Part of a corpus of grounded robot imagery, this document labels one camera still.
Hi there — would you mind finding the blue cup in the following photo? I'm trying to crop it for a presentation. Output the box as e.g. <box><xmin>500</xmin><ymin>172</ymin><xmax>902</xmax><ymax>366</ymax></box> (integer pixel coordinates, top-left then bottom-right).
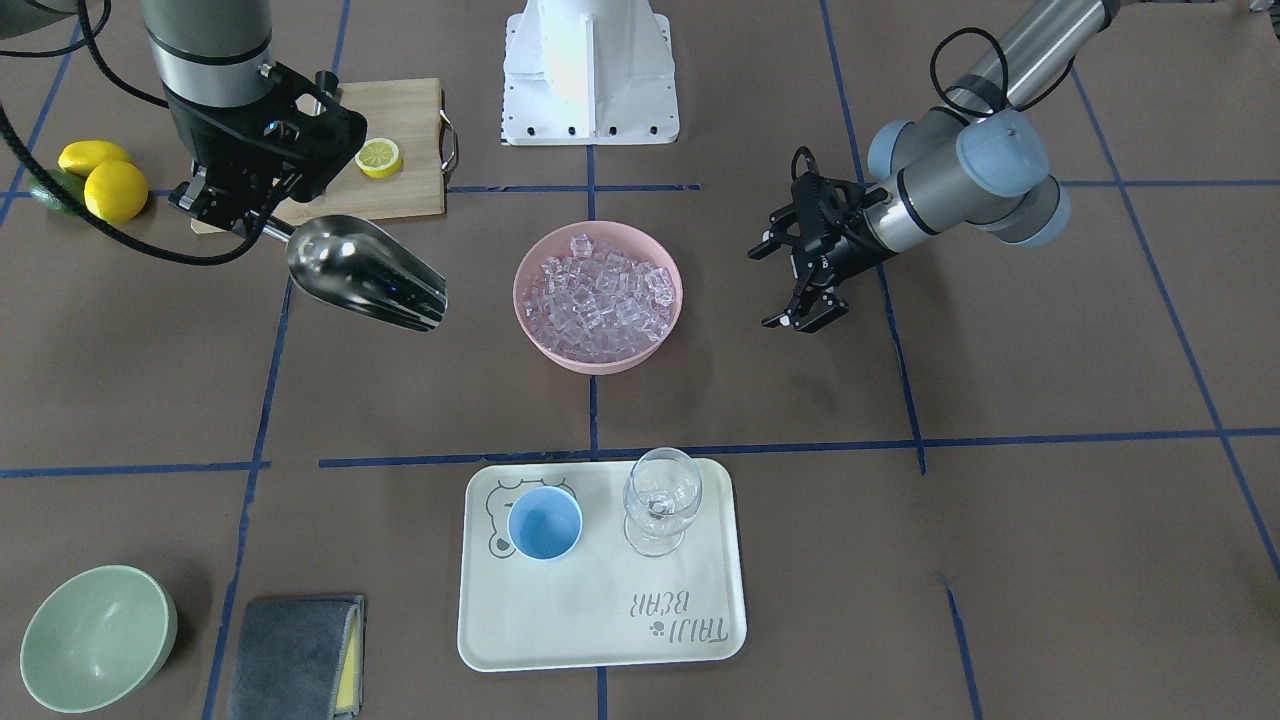
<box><xmin>507</xmin><ymin>487</ymin><xmax>584</xmax><ymax>561</ymax></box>

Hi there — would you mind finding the cream bear tray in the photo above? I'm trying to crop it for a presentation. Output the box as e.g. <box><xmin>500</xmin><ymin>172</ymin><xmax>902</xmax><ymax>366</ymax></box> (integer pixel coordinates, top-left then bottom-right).
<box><xmin>457</xmin><ymin>457</ymin><xmax>748</xmax><ymax>673</ymax></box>

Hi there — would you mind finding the grey yellow cloth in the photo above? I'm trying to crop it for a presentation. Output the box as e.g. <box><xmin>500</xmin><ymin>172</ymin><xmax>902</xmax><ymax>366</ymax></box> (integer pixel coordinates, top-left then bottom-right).
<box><xmin>227</xmin><ymin>594</ymin><xmax>366</xmax><ymax>719</ymax></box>

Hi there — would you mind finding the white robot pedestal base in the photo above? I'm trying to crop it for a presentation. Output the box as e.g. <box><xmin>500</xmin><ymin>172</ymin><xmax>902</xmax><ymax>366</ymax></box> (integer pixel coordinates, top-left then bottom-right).
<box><xmin>500</xmin><ymin>1</ymin><xmax>681</xmax><ymax>147</ymax></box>

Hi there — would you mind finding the pink bowl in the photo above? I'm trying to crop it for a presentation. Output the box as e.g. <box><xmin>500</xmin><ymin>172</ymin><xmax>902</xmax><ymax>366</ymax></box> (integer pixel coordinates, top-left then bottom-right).
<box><xmin>512</xmin><ymin>222</ymin><xmax>684</xmax><ymax>375</ymax></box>

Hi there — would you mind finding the green bowl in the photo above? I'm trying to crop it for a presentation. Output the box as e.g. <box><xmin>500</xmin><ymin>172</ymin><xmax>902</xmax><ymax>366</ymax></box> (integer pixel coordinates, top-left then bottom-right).
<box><xmin>19</xmin><ymin>565</ymin><xmax>178</xmax><ymax>714</ymax></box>

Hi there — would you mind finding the pile of clear ice cubes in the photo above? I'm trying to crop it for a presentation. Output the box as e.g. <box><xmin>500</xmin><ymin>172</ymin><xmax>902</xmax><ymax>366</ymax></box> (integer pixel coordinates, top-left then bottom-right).
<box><xmin>515</xmin><ymin>231</ymin><xmax>678</xmax><ymax>365</ymax></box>

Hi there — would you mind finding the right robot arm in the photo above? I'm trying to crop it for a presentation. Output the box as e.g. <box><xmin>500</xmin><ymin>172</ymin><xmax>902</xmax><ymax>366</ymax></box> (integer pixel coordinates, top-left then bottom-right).
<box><xmin>141</xmin><ymin>1</ymin><xmax>369</xmax><ymax>240</ymax></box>

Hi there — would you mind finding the stainless steel ice scoop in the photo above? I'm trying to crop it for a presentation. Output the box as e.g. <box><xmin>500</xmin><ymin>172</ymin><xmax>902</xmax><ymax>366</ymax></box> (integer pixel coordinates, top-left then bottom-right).
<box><xmin>264</xmin><ymin>215</ymin><xmax>448</xmax><ymax>332</ymax></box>

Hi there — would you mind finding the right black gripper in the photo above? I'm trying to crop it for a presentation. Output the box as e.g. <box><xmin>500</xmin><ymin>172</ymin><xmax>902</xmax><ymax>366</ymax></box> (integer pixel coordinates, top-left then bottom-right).
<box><xmin>166</xmin><ymin>63</ymin><xmax>369</xmax><ymax>237</ymax></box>

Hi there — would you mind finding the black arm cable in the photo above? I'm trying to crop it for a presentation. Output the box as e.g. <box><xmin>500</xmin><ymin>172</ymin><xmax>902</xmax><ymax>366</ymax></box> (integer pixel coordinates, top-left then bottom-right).
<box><xmin>0</xmin><ymin>0</ymin><xmax>291</xmax><ymax>266</ymax></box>

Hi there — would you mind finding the yellow lemon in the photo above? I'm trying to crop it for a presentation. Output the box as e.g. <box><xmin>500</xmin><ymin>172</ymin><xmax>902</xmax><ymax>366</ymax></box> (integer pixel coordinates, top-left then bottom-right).
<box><xmin>58</xmin><ymin>140</ymin><xmax>132</xmax><ymax>179</ymax></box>
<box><xmin>84</xmin><ymin>160</ymin><xmax>150</xmax><ymax>225</ymax></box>

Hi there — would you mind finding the clear wine glass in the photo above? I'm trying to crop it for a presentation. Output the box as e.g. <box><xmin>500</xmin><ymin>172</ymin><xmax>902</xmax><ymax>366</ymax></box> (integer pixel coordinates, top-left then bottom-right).
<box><xmin>623</xmin><ymin>447</ymin><xmax>704</xmax><ymax>559</ymax></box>

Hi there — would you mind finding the wooden cutting board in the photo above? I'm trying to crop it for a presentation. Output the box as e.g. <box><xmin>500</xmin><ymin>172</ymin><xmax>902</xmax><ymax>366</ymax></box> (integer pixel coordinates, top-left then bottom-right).
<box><xmin>191</xmin><ymin>78</ymin><xmax>460</xmax><ymax>236</ymax></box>

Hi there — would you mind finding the yellow lemon lower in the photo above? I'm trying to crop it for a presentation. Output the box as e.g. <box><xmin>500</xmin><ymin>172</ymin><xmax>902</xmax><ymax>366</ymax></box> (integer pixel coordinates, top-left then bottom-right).
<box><xmin>84</xmin><ymin>160</ymin><xmax>150</xmax><ymax>225</ymax></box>

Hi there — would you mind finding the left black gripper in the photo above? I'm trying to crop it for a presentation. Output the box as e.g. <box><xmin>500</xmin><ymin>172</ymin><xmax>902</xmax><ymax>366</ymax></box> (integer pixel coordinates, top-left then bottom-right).
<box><xmin>748</xmin><ymin>172</ymin><xmax>896</xmax><ymax>334</ymax></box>

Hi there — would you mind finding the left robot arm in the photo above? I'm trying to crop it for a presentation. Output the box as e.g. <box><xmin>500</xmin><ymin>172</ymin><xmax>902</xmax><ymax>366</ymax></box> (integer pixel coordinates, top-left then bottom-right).
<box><xmin>749</xmin><ymin>1</ymin><xmax>1121</xmax><ymax>333</ymax></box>

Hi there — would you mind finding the half lemon slice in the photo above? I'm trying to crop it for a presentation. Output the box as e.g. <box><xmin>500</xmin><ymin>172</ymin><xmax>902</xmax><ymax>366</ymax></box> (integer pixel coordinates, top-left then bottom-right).
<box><xmin>355</xmin><ymin>137</ymin><xmax>403</xmax><ymax>179</ymax></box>

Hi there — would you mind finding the yellow lemon upper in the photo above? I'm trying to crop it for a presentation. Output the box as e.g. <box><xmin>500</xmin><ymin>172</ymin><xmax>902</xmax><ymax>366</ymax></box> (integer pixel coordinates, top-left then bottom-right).
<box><xmin>58</xmin><ymin>140</ymin><xmax>132</xmax><ymax>179</ymax></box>

